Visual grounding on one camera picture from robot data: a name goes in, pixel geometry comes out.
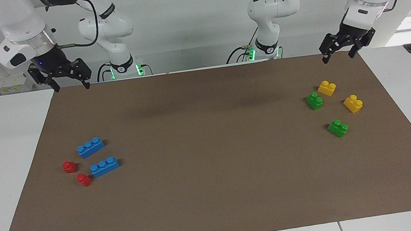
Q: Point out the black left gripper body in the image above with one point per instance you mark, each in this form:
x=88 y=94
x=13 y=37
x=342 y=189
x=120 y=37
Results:
x=352 y=36

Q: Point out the yellow two-stud brick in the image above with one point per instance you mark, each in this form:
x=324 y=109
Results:
x=326 y=88
x=353 y=104

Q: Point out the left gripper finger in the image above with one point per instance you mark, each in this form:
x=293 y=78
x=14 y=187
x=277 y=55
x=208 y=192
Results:
x=326 y=56
x=354 y=51

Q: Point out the brown table mat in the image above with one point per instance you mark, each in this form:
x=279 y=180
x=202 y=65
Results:
x=215 y=192

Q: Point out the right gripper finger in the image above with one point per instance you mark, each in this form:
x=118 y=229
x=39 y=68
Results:
x=53 y=85
x=86 y=81

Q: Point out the red one-stud brick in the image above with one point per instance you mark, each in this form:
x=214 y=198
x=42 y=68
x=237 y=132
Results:
x=70 y=167
x=84 y=180

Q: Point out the green two-stud brick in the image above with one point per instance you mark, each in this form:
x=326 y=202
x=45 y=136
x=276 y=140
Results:
x=314 y=101
x=338 y=129

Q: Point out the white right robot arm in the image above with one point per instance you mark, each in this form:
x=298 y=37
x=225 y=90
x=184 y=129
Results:
x=13 y=17

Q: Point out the white box with yellow labels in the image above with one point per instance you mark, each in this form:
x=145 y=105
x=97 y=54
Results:
x=11 y=85

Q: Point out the blue three-stud brick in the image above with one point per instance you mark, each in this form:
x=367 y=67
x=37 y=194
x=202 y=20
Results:
x=105 y=168
x=90 y=148

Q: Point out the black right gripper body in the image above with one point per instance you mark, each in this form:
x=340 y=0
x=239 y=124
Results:
x=51 y=63

